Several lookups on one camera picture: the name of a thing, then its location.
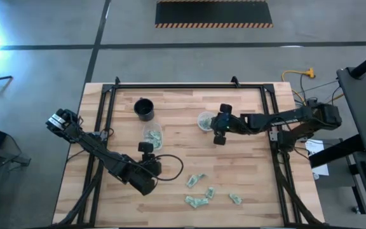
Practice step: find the black mug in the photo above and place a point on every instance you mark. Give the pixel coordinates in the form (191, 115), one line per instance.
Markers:
(144, 109)

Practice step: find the pale crumpled scrap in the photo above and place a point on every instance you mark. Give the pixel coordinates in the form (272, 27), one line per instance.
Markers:
(315, 176)

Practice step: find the black aluminium table frame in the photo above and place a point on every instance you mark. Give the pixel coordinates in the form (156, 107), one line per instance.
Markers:
(186, 86)

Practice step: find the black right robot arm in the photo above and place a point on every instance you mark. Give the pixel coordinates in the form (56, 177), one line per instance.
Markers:
(275, 119)

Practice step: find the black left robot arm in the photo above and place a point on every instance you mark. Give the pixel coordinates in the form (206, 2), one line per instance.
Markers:
(97, 149)

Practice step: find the grey equipment stand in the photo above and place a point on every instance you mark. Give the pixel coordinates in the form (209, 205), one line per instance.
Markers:
(8, 156)

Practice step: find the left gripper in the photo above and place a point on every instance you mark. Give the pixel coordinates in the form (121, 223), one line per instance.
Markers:
(145, 178)

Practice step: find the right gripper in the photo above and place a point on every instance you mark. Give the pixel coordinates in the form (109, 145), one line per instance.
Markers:
(224, 124)

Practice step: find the clear plastic container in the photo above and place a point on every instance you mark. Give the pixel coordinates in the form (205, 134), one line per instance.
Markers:
(152, 127)
(202, 117)

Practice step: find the grey side desk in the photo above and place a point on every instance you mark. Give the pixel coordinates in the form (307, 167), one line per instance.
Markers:
(361, 105)

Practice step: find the white paper sheet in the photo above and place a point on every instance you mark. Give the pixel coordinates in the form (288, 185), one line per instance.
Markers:
(318, 165)

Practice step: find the small metal caster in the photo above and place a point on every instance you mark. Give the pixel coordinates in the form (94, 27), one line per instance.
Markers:
(356, 210)

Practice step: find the green play money bill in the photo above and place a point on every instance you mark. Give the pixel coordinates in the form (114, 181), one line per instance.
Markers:
(192, 181)
(189, 201)
(201, 201)
(201, 175)
(152, 135)
(157, 143)
(235, 198)
(210, 192)
(204, 122)

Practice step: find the black desk beam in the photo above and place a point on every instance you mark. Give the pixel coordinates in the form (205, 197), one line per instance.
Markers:
(335, 151)

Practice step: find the black hazard striped floor mat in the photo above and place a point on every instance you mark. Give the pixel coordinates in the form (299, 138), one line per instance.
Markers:
(213, 12)

